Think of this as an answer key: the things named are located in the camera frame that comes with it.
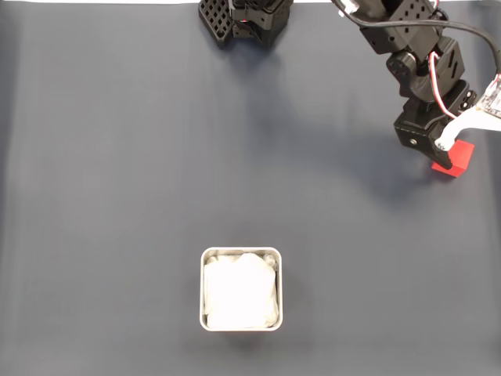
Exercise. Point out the red cube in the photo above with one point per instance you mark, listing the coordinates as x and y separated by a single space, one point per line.
462 156

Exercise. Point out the square metal box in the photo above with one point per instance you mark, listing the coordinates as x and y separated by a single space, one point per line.
201 293

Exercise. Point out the camera circuit board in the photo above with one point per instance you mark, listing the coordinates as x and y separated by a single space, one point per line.
494 100

